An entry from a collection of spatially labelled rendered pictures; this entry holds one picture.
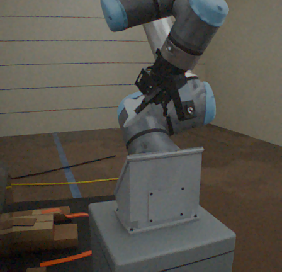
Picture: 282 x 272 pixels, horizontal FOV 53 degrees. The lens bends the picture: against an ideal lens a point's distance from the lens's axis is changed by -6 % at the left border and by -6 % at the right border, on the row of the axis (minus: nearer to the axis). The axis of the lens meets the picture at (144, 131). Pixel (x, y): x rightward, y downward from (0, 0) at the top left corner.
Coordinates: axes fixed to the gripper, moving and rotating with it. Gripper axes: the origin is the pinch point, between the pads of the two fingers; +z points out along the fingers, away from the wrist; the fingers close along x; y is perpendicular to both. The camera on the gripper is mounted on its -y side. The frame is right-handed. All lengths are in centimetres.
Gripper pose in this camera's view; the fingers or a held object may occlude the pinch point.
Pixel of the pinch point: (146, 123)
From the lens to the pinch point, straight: 80.0
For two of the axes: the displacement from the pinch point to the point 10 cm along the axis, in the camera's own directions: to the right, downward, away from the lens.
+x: -7.1, 2.2, -6.7
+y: -5.7, -7.3, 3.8
